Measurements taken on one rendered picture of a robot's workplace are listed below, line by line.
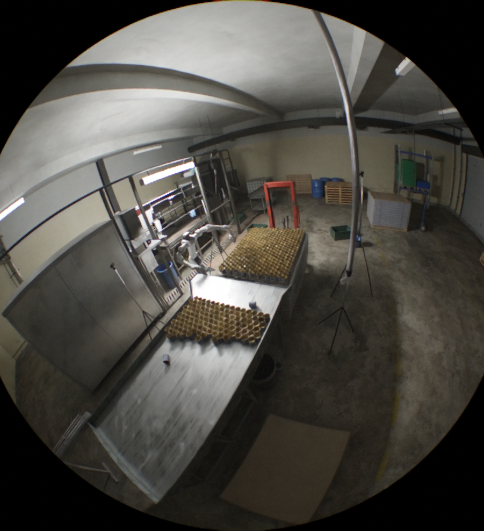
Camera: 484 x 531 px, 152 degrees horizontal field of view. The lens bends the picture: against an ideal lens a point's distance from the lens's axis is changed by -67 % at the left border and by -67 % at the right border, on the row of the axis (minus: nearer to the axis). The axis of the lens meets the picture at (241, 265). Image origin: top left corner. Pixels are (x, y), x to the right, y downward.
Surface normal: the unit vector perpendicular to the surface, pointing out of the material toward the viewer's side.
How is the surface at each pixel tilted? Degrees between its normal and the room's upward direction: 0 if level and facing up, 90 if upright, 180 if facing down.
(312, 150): 90
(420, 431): 0
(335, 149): 90
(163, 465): 0
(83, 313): 90
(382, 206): 90
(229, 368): 0
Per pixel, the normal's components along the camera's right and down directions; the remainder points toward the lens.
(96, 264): 0.87, 0.11
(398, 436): -0.21, -0.81
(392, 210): -0.46, 0.57
